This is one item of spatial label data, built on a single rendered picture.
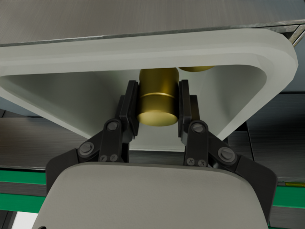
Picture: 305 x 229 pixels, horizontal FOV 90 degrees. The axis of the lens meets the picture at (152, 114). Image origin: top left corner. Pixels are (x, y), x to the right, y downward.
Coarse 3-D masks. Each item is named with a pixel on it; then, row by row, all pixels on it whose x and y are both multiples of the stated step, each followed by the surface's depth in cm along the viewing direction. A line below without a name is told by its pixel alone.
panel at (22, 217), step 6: (18, 216) 48; (24, 216) 47; (30, 216) 47; (36, 216) 47; (18, 222) 47; (24, 222) 47; (30, 222) 47; (18, 228) 46; (24, 228) 46; (30, 228) 46
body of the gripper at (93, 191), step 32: (64, 192) 7; (96, 192) 7; (128, 192) 7; (160, 192) 7; (192, 192) 7; (224, 192) 7; (64, 224) 6; (96, 224) 6; (128, 224) 6; (160, 224) 6; (192, 224) 6; (224, 224) 6; (256, 224) 6
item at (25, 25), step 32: (0, 0) 10; (32, 0) 9; (64, 0) 9; (96, 0) 8; (128, 0) 8; (160, 0) 7; (192, 0) 7; (224, 0) 7; (256, 0) 7; (288, 0) 6; (0, 32) 8; (32, 32) 8; (64, 32) 7; (96, 32) 7; (128, 32) 7; (160, 32) 7; (288, 32) 7
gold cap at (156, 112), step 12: (144, 72) 12; (156, 72) 12; (168, 72) 12; (144, 84) 12; (156, 84) 11; (168, 84) 12; (144, 96) 12; (156, 96) 11; (168, 96) 11; (144, 108) 11; (156, 108) 11; (168, 108) 11; (144, 120) 12; (156, 120) 12; (168, 120) 12
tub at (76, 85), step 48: (0, 48) 7; (48, 48) 7; (96, 48) 6; (144, 48) 6; (192, 48) 6; (240, 48) 6; (288, 48) 6; (0, 96) 10; (48, 96) 13; (96, 96) 20; (240, 96) 10; (144, 144) 26
